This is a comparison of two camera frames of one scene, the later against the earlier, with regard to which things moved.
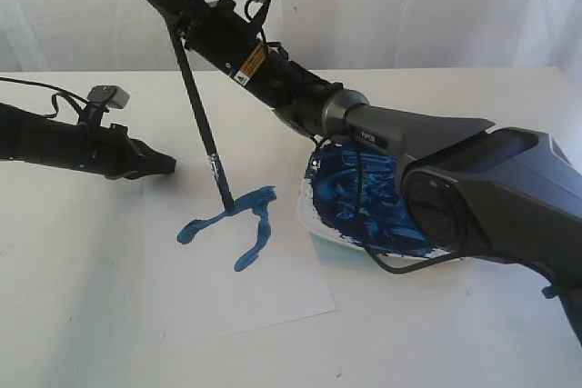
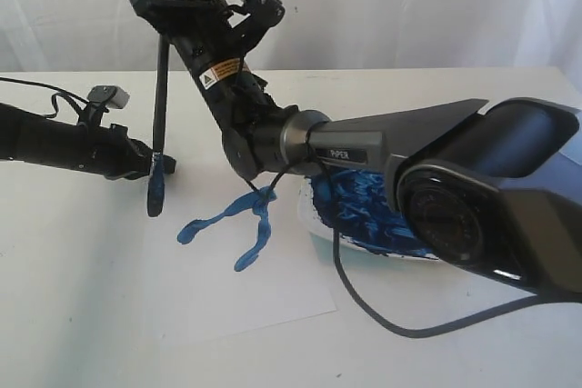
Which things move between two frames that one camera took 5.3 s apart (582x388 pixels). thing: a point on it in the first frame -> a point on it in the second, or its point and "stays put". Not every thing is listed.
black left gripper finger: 149,167 stays put
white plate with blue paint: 352,202 stays put
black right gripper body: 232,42 -> 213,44
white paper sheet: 215,273 stays put
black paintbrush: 223,179 -> 155,191
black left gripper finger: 146,154 stays put
